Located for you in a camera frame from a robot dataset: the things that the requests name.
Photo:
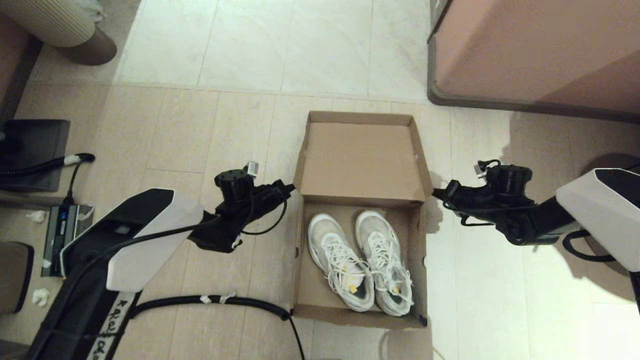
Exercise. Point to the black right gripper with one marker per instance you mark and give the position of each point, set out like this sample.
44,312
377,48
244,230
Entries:
477,202

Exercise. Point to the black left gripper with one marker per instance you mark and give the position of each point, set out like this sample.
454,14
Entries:
260,202

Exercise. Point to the brown cardboard shoe box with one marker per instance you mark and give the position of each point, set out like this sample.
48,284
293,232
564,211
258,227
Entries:
360,155

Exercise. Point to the white mesh sneaker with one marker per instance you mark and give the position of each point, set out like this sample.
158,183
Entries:
340,260
385,260

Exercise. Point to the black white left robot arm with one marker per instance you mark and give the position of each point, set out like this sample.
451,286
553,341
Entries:
130,240

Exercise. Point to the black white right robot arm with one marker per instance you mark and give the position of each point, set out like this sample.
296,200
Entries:
590,215

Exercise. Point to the brown round stand base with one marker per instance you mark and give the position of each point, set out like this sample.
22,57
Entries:
610,165

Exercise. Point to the grey metal power supply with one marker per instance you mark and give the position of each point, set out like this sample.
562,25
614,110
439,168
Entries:
62,230

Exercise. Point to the crumpled white tissue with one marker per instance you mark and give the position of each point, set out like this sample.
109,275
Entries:
38,217
41,297

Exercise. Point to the white plastic bag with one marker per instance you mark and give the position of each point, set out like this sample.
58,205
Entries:
95,10

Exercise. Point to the dark grey rounded pad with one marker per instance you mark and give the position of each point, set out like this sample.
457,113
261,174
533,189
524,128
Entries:
12,280
12,351

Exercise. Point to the ribbed beige round bin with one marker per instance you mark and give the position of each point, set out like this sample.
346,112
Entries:
45,22

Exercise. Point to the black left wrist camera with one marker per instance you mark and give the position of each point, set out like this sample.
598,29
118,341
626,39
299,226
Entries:
235,185

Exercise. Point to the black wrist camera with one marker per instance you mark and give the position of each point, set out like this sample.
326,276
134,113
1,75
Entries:
235,185
507,177

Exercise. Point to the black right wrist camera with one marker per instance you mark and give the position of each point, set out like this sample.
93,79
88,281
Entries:
507,177

